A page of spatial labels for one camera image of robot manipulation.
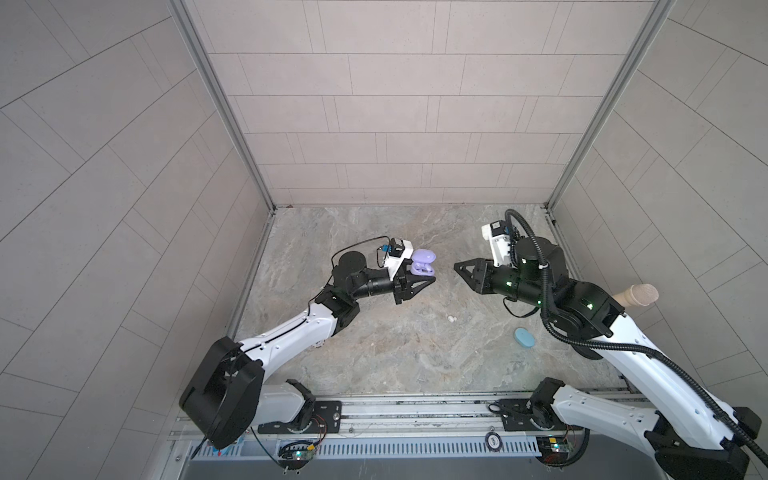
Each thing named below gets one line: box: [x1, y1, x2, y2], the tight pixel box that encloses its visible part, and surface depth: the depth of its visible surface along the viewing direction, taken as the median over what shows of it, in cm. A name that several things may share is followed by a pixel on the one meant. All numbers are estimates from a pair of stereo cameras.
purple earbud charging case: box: [410, 248, 437, 276], surface depth 67 cm
